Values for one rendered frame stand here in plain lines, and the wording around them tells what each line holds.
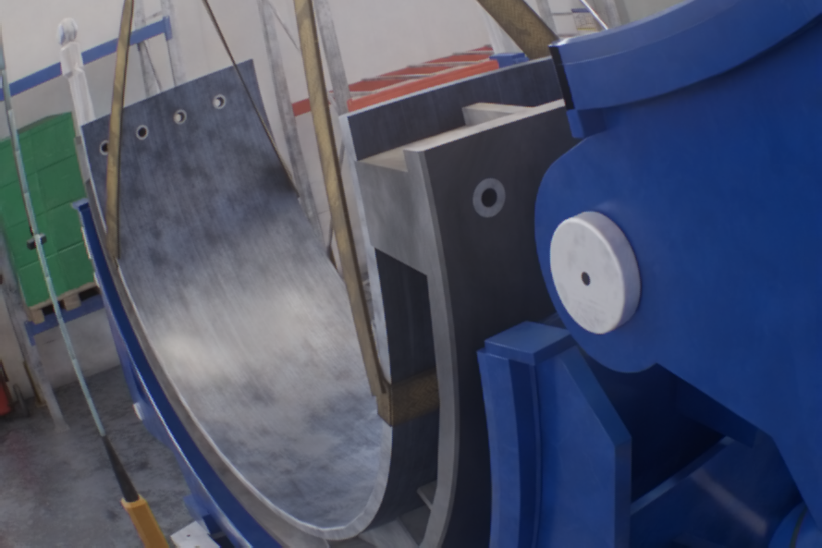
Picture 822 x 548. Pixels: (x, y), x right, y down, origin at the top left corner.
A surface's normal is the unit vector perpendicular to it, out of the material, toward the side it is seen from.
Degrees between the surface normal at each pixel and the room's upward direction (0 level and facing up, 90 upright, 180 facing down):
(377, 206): 90
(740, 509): 102
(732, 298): 90
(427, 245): 90
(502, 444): 90
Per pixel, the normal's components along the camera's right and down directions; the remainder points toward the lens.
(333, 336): 0.09, -0.72
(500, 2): -0.57, 0.56
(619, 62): -0.83, 0.32
